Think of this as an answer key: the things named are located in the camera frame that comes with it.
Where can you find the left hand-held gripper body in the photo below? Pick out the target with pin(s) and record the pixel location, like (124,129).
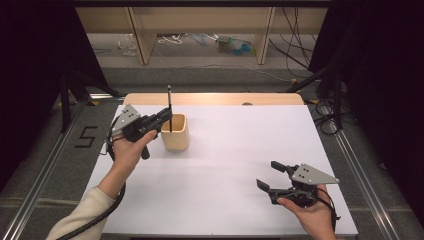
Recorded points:
(128,118)

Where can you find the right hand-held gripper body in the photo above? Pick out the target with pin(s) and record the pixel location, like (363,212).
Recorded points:
(313,176)

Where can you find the black makeup brush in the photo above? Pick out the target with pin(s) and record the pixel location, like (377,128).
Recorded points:
(170,100)

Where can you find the cream ceramic cup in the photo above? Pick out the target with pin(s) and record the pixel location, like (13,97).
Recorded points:
(176,140)

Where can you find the person's left hand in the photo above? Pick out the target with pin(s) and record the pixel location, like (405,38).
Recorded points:
(125,155)

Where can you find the person's right hand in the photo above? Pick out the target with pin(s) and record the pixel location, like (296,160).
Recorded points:
(316,216)

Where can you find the white table cover sheet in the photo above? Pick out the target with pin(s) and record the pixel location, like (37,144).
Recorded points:
(226,160)

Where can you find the black tripod stand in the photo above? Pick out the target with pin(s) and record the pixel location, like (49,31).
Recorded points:
(65,106)
(338,100)

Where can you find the clear plastic bag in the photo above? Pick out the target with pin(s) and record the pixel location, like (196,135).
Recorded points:
(128,45)

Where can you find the coloured plastic clutter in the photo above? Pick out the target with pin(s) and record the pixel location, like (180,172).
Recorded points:
(235,46)

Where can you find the beige office desk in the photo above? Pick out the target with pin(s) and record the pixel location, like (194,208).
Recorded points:
(200,20)

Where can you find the black curtain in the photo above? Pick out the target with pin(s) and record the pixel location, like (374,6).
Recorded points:
(30,66)
(383,83)

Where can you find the metal floor rail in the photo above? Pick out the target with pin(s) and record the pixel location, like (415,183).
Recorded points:
(44,173)
(359,176)

